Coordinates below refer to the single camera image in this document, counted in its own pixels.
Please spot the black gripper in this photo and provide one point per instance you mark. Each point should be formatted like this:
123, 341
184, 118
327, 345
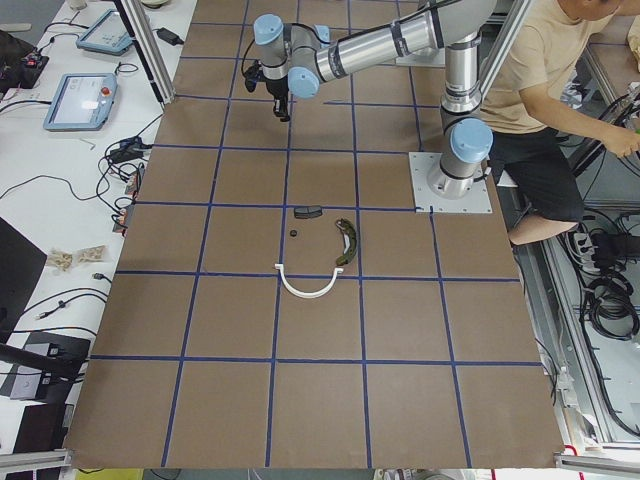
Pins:
274, 88

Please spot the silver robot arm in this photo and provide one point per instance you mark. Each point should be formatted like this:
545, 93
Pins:
295, 59

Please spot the dark grey brake pad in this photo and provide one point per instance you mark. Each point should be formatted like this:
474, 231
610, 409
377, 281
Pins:
308, 212

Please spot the black power adapter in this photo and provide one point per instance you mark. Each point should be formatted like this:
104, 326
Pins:
169, 36

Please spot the olive metal brake shoe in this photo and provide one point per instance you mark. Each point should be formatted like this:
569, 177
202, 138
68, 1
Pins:
350, 240

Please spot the far teach pendant tablet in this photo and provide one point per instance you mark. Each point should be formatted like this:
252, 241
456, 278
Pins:
107, 35

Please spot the teach pendant tablet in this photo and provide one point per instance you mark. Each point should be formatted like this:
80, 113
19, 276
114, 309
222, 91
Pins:
107, 35
82, 102

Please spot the near teach pendant tablet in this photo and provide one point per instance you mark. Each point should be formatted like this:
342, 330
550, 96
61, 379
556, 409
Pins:
82, 102

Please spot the seated person beige shirt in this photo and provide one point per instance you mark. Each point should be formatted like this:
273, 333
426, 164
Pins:
524, 111

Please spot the aluminium frame post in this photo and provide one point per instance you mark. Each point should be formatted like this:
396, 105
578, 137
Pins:
140, 31

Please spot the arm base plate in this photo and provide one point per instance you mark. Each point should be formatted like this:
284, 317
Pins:
435, 192
428, 58

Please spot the white curved plastic bracket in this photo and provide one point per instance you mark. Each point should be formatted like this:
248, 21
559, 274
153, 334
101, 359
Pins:
280, 268

